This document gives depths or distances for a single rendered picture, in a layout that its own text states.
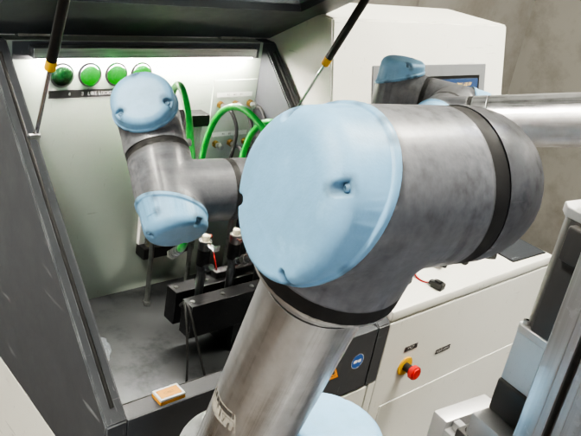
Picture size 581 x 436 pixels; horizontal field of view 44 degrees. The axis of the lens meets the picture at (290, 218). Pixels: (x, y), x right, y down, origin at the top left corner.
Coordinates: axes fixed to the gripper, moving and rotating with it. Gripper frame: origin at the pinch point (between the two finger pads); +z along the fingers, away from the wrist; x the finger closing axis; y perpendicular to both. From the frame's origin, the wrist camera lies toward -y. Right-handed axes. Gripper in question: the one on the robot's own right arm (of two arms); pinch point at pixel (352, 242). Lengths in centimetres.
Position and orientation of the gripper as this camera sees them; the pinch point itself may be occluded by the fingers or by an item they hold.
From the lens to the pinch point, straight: 134.2
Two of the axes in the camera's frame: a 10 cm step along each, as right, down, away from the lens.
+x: 7.5, -1.5, 6.4
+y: 6.4, 4.1, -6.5
